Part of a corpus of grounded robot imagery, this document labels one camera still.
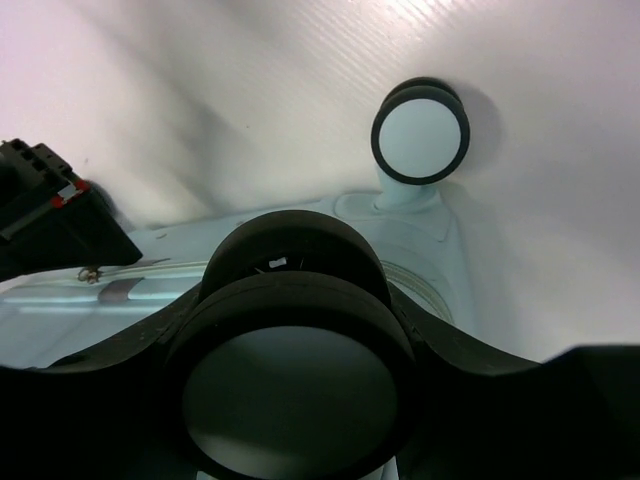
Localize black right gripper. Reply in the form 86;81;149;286
1;138;142;281

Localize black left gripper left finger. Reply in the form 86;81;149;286
1;289;198;479

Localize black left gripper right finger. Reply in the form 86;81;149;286
391;289;639;479

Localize light blue suitcase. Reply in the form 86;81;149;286
0;187;481;480

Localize silver suitcase zipper pull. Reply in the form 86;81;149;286
77;258;168;304

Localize front left suitcase wheel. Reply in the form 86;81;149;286
162;210;416;479

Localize suitcase wheel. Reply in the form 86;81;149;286
370;77;471;186
162;210;416;479

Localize rear left suitcase wheel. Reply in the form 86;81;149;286
370;77;471;186

